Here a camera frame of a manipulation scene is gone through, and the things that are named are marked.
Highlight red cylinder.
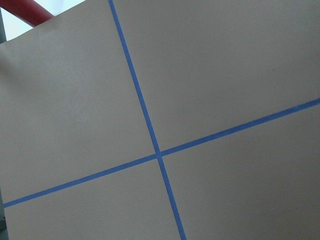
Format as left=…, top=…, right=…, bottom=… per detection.
left=0, top=0, right=54, bottom=27

